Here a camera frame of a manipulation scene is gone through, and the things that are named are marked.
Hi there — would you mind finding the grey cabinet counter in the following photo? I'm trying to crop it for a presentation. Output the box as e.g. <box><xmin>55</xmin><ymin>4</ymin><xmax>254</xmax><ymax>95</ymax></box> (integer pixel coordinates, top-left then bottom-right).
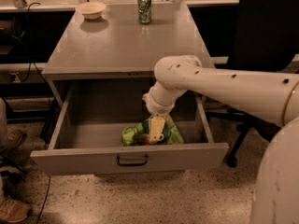
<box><xmin>43</xmin><ymin>2</ymin><xmax>214</xmax><ymax>104</ymax></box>

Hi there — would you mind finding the tan shoe near bottom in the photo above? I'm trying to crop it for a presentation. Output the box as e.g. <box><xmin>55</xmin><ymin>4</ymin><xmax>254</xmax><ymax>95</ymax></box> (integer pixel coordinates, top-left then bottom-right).
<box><xmin>0</xmin><ymin>197</ymin><xmax>31</xmax><ymax>223</ymax></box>

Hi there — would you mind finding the wall power outlet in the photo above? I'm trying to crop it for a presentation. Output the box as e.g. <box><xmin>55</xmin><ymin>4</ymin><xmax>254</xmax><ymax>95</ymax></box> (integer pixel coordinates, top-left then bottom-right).
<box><xmin>9</xmin><ymin>73</ymin><xmax>21</xmax><ymax>83</ymax></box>

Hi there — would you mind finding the green soda can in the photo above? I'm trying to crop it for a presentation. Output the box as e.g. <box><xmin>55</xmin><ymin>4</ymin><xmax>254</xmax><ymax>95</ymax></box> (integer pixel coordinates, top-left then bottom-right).
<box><xmin>137</xmin><ymin>0</ymin><xmax>151</xmax><ymax>24</ymax></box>

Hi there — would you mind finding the tan shoe upper left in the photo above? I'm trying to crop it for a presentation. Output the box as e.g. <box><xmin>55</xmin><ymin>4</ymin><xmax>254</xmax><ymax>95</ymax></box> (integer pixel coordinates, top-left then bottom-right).
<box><xmin>2</xmin><ymin>130</ymin><xmax>24</xmax><ymax>151</ymax></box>

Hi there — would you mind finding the beige bowl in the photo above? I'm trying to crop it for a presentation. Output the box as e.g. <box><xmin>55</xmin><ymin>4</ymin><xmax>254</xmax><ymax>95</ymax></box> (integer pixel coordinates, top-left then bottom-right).
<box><xmin>76</xmin><ymin>2</ymin><xmax>106</xmax><ymax>20</ymax></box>

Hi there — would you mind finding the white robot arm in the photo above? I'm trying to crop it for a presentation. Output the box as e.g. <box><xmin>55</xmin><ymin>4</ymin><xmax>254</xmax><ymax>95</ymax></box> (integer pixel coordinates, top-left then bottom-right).
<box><xmin>144</xmin><ymin>55</ymin><xmax>299</xmax><ymax>224</ymax></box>

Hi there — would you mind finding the black office chair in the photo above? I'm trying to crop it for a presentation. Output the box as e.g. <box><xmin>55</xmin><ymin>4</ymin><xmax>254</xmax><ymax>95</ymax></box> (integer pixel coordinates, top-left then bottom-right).
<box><xmin>194</xmin><ymin>0</ymin><xmax>299</xmax><ymax>167</ymax></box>

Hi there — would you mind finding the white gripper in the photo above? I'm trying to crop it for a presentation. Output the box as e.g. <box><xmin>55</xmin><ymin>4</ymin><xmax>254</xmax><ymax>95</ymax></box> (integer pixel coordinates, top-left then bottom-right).
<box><xmin>142</xmin><ymin>81</ymin><xmax>186</xmax><ymax>144</ymax></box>

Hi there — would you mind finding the black cable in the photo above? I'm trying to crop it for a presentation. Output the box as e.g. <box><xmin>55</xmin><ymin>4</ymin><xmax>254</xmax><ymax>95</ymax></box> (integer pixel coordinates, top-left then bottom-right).
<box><xmin>8</xmin><ymin>2</ymin><xmax>52</xmax><ymax>224</ymax></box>

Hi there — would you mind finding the green rice chip bag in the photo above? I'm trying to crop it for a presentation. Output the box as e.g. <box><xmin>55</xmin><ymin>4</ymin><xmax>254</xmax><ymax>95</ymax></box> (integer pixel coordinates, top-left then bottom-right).
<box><xmin>121</xmin><ymin>116</ymin><xmax>184</xmax><ymax>147</ymax></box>

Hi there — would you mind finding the open grey top drawer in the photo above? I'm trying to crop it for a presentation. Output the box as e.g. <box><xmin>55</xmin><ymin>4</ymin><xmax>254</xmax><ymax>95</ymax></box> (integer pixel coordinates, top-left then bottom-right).
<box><xmin>31</xmin><ymin>78</ymin><xmax>229</xmax><ymax>175</ymax></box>

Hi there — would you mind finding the tan shoe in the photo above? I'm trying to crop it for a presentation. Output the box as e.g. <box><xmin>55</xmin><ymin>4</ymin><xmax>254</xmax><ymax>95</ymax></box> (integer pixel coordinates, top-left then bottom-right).
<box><xmin>2</xmin><ymin>130</ymin><xmax>24</xmax><ymax>151</ymax></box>
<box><xmin>0</xmin><ymin>197</ymin><xmax>31</xmax><ymax>223</ymax></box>

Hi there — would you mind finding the black drawer handle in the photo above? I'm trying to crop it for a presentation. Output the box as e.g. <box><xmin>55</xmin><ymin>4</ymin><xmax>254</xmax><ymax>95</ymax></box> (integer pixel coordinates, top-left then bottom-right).
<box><xmin>116</xmin><ymin>155</ymin><xmax>148</xmax><ymax>167</ymax></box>

